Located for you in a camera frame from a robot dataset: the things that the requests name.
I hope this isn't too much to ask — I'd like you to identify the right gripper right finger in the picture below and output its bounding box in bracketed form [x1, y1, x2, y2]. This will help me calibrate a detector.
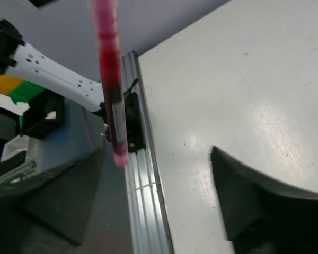
[210, 147, 318, 253]

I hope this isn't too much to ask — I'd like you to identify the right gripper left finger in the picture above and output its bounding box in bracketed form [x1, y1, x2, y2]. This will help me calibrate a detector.
[0, 148, 104, 253]

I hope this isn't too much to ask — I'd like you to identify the red pen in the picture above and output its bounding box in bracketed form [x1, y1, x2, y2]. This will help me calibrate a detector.
[89, 1, 129, 167]

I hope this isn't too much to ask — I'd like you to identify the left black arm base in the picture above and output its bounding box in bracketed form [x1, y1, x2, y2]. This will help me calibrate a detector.
[124, 78, 145, 153]

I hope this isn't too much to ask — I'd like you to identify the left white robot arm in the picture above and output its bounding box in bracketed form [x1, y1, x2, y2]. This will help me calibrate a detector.
[0, 20, 106, 117]

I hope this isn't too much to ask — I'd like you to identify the green yellow block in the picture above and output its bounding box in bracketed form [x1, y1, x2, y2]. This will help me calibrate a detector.
[0, 75, 46, 104]

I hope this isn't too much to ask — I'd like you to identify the aluminium mounting rail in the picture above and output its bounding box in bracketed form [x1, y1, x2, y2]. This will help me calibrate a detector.
[122, 51, 174, 253]

